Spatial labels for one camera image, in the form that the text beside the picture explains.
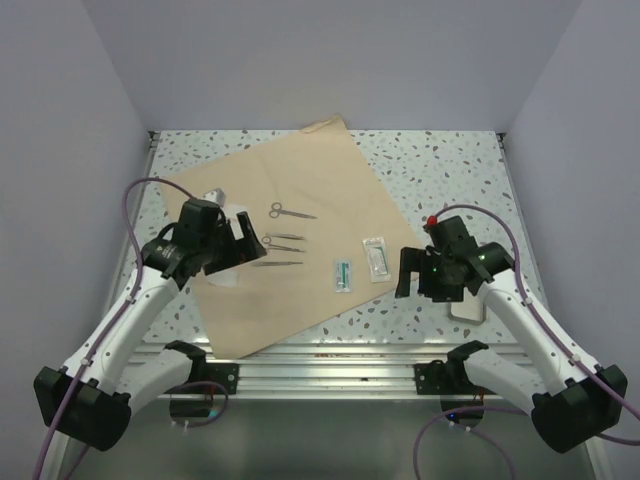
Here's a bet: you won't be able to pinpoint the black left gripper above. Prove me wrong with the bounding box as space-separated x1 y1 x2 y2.
199 211 265 275

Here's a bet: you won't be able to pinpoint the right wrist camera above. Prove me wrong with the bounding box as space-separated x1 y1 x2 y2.
423 215 471 250

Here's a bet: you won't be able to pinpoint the white gauze pad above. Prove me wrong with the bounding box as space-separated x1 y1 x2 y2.
223 203 246 240
205 268 239 288

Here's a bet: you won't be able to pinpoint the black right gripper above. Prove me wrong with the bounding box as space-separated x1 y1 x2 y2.
395 246 463 303

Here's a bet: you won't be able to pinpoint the green scalpel blade packet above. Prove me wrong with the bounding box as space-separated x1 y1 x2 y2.
334 259 352 293

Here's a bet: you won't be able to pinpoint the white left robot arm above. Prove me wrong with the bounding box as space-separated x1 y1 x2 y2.
34 199 266 451

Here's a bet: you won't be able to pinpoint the beige cloth drape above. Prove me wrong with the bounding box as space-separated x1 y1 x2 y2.
149 118 441 359

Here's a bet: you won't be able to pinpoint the clear suture packet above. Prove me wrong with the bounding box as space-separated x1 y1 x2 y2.
362 237 392 283

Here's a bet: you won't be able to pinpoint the steel hemostat forceps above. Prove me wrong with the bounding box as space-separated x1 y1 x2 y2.
261 236 305 253

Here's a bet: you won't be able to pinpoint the steel scalpel handle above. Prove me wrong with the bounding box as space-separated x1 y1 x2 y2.
250 261 304 268

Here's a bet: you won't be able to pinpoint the curved steel tweezers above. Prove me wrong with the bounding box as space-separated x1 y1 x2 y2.
262 232 306 242

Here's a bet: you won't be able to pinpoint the aluminium rail frame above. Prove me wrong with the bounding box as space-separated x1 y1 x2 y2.
47 130 616 480

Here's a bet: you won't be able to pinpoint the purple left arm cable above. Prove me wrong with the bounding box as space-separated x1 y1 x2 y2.
32 177 229 480

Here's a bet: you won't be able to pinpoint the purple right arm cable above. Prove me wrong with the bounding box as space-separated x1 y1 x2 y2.
412 203 640 480

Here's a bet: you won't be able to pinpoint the metal instrument tray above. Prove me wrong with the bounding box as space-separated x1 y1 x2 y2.
449 296 486 325

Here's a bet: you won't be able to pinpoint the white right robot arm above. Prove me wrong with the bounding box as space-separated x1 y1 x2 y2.
395 240 628 453

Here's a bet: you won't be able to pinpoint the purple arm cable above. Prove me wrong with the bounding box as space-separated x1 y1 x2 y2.
412 203 640 480
32 177 229 480

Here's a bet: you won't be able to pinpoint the small steel scissors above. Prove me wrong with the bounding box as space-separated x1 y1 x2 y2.
269 202 317 220

